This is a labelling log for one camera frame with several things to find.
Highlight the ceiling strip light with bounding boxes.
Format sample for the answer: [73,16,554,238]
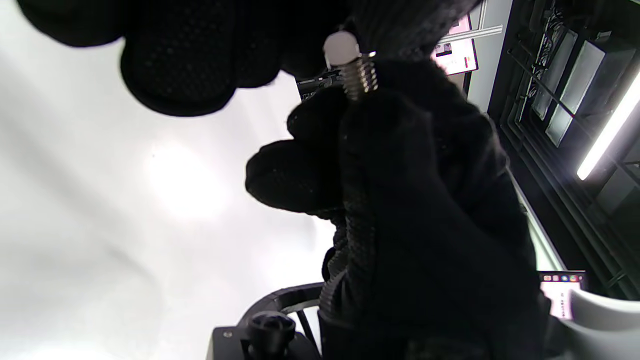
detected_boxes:
[576,70,640,182]

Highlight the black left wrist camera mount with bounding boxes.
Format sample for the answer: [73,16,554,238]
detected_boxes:
[205,282,326,360]

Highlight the person's left hand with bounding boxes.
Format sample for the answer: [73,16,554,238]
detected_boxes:
[245,59,551,360]

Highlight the grey white left hand controller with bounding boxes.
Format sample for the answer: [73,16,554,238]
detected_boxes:
[542,287,640,360]

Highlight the person's right hand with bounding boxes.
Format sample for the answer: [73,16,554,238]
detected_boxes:
[15,0,483,117]

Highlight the metal screw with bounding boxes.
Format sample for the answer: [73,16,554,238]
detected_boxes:
[322,31,379,102]

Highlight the computer monitor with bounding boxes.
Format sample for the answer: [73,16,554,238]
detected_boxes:
[538,270,587,322]
[432,14,479,77]

